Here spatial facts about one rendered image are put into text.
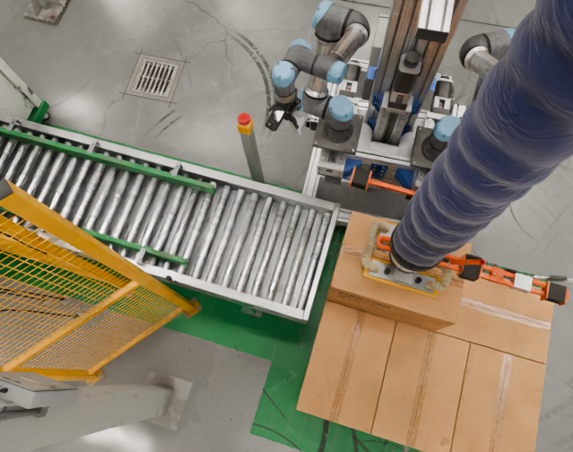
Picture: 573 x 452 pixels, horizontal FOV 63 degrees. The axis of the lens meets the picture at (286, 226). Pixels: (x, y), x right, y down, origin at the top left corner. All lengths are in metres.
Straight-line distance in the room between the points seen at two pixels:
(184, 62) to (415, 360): 2.84
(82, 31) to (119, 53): 0.41
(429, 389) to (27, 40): 4.03
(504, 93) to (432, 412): 2.00
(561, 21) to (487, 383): 2.20
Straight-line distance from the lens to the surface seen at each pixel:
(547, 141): 0.99
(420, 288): 2.18
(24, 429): 1.75
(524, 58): 0.90
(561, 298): 2.24
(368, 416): 2.65
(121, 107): 4.00
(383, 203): 3.20
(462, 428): 2.75
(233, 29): 4.21
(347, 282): 2.27
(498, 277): 2.16
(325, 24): 2.05
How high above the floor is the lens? 3.16
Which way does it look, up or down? 72 degrees down
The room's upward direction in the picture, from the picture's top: 7 degrees counter-clockwise
